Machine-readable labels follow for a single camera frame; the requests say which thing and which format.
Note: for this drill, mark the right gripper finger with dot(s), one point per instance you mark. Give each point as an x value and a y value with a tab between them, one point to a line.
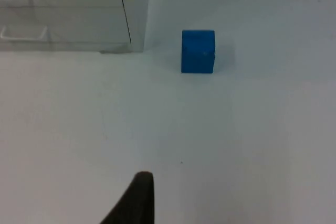
136	203

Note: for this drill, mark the blue cube block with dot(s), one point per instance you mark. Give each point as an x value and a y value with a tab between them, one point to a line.
197	51

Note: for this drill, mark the grey chest of drawers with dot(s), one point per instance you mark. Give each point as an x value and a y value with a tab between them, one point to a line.
65	11

